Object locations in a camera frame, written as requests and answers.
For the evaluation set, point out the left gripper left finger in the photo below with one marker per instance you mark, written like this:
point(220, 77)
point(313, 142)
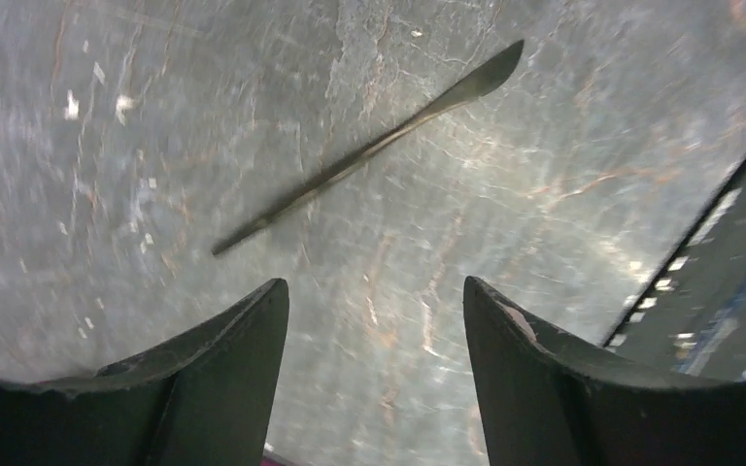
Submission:
point(203, 397)

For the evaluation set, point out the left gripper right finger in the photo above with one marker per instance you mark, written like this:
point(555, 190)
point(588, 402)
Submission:
point(548, 397)

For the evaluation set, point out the purple cloth napkin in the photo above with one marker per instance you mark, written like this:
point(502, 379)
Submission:
point(270, 458)

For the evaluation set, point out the black knife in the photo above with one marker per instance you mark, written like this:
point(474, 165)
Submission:
point(483, 80)

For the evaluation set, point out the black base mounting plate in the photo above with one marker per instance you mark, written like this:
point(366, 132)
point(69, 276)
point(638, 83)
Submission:
point(691, 317)

